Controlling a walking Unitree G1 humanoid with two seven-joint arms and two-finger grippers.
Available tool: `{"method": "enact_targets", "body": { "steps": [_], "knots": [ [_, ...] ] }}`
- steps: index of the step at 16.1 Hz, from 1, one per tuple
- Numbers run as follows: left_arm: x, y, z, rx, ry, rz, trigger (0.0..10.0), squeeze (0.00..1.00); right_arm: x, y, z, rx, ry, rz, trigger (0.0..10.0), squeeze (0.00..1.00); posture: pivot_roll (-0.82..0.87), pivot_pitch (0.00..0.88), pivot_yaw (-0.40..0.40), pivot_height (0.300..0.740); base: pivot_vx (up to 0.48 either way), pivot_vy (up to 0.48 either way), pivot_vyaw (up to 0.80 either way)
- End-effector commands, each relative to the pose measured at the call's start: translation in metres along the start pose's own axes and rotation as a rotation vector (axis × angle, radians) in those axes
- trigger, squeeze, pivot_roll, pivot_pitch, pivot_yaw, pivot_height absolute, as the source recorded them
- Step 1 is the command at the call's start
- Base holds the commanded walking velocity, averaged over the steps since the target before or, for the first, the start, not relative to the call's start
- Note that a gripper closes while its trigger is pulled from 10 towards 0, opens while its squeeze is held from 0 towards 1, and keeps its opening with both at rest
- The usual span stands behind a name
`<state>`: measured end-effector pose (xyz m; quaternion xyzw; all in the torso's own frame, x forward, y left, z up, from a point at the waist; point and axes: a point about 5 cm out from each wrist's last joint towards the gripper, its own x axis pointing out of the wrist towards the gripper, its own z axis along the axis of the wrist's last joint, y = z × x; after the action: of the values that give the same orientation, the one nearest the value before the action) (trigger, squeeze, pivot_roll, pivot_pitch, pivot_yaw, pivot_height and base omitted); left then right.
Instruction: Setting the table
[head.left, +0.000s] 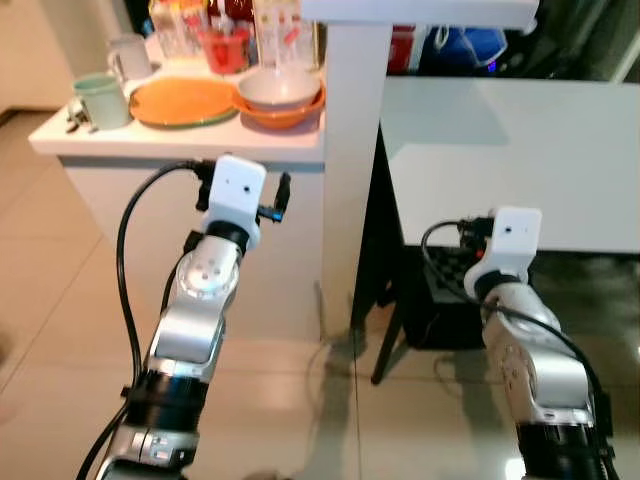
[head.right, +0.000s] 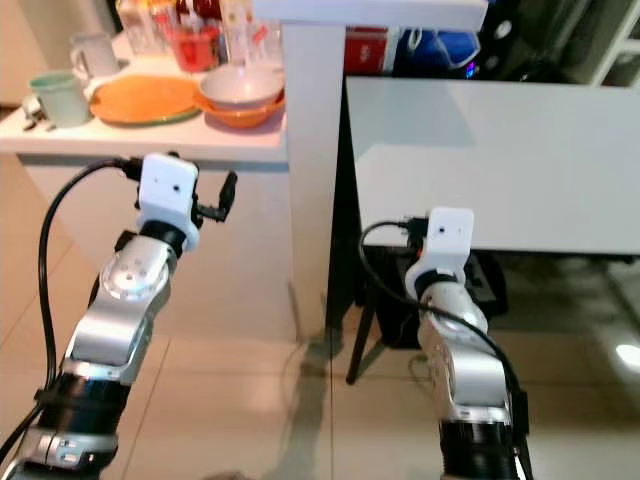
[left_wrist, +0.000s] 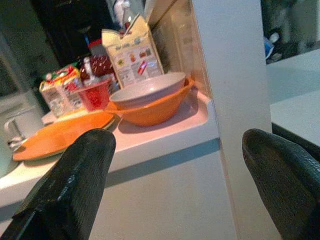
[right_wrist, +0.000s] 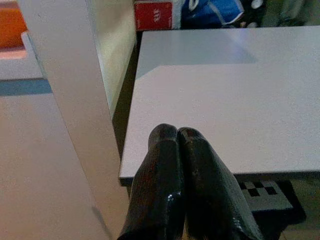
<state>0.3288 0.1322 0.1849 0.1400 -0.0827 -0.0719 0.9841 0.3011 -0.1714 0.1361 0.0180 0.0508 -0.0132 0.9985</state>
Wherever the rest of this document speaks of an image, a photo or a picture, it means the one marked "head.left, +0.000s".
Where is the orange plastic plate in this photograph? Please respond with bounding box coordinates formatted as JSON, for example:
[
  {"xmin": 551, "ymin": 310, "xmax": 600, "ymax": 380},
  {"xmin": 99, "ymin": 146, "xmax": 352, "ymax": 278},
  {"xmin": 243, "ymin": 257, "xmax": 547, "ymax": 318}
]
[{"xmin": 128, "ymin": 76, "xmax": 241, "ymax": 129}]

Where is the pale green mug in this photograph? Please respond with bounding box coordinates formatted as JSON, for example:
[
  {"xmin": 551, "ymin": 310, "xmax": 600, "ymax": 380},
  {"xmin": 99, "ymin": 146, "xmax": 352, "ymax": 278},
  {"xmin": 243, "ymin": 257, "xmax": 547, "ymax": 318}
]
[{"xmin": 72, "ymin": 72, "xmax": 133, "ymax": 131}]

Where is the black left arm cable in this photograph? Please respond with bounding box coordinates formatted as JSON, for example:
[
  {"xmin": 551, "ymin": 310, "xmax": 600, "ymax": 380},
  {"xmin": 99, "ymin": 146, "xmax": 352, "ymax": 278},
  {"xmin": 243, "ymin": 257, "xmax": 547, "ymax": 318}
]
[{"xmin": 78, "ymin": 160, "xmax": 216, "ymax": 479}]

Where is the black table leg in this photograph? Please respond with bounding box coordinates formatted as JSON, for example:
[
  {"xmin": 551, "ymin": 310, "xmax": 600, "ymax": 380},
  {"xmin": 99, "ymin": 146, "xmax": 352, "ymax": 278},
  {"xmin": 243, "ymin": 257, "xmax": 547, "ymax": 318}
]
[{"xmin": 372, "ymin": 300, "xmax": 401, "ymax": 386}]

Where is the white mug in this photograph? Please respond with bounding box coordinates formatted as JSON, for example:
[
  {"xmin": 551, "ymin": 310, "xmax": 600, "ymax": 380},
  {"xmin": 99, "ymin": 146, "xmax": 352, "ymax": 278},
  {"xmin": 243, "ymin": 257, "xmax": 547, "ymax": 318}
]
[{"xmin": 107, "ymin": 34, "xmax": 154, "ymax": 83}]

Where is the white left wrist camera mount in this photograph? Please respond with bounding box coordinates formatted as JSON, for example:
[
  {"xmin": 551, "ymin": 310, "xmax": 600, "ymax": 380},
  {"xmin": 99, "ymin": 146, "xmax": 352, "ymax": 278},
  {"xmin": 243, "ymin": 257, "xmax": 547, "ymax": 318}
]
[{"xmin": 208, "ymin": 155, "xmax": 268, "ymax": 249}]

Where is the blue bag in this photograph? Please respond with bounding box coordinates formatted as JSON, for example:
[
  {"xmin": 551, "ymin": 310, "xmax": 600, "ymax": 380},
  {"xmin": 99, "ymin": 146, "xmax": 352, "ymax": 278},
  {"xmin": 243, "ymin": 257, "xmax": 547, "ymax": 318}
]
[{"xmin": 420, "ymin": 25, "xmax": 509, "ymax": 76}]

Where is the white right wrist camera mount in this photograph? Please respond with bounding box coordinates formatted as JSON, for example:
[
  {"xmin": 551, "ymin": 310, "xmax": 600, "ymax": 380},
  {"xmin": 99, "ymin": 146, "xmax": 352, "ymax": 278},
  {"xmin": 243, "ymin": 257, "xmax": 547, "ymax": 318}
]
[{"xmin": 463, "ymin": 207, "xmax": 543, "ymax": 298}]

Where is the white bowl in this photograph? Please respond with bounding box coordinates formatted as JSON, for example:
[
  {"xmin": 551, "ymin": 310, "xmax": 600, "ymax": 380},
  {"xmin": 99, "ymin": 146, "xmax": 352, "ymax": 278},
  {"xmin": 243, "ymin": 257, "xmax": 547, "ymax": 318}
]
[{"xmin": 237, "ymin": 65, "xmax": 323, "ymax": 111}]

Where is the clear plastic container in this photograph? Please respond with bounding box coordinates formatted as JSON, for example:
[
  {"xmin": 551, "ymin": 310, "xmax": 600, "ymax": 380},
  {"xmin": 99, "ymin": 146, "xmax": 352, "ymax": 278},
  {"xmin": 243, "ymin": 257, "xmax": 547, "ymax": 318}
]
[{"xmin": 150, "ymin": 0, "xmax": 201, "ymax": 56}]

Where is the white kitchen counter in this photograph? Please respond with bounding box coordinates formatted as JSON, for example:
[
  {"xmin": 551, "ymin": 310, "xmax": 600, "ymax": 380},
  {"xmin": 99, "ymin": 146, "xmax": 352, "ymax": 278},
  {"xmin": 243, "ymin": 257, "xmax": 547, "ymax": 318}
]
[{"xmin": 28, "ymin": 40, "xmax": 327, "ymax": 341}]

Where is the red cardboard box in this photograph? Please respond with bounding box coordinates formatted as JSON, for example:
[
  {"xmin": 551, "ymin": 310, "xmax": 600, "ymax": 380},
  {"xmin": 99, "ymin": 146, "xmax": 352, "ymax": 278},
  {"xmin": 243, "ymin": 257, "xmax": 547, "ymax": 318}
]
[
  {"xmin": 388, "ymin": 25, "xmax": 416, "ymax": 48},
  {"xmin": 388, "ymin": 47, "xmax": 416, "ymax": 76}
]

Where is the clear container with red print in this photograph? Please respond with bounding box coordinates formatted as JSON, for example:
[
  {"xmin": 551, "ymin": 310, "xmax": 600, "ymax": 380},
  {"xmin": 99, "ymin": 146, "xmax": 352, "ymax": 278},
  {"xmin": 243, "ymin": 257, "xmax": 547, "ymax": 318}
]
[{"xmin": 253, "ymin": 0, "xmax": 323, "ymax": 69}]

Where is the red plastic cup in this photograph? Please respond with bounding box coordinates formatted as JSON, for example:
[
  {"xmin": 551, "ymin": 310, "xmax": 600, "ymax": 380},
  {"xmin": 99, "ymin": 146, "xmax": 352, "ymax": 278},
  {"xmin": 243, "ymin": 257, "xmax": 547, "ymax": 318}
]
[{"xmin": 197, "ymin": 27, "xmax": 251, "ymax": 76}]

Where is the white dining table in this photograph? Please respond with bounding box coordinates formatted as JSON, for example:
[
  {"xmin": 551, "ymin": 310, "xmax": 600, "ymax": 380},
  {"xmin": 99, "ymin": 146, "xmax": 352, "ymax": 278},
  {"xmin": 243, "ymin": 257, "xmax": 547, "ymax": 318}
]
[{"xmin": 380, "ymin": 78, "xmax": 640, "ymax": 253}]

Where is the orange plastic bowl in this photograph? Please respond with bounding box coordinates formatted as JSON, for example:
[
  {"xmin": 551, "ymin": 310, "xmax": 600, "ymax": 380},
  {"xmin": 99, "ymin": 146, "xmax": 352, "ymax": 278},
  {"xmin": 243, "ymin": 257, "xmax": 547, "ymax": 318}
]
[{"xmin": 233, "ymin": 85, "xmax": 327, "ymax": 130}]

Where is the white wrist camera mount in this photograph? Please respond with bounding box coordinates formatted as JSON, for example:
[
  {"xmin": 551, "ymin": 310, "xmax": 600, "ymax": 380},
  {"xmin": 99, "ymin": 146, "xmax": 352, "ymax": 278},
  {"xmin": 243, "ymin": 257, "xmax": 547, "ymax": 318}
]
[
  {"xmin": 463, "ymin": 207, "xmax": 543, "ymax": 298},
  {"xmin": 208, "ymin": 155, "xmax": 268, "ymax": 249}
]

